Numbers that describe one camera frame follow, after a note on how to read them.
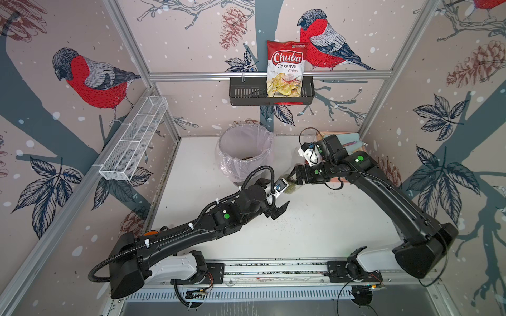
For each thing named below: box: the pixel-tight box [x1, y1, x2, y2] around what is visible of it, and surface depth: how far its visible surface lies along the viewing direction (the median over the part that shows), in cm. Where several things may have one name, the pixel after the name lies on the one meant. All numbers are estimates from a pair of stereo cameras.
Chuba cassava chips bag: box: [266, 40, 309, 98], surface depth 87 cm
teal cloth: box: [336, 132, 364, 153], surface depth 120 cm
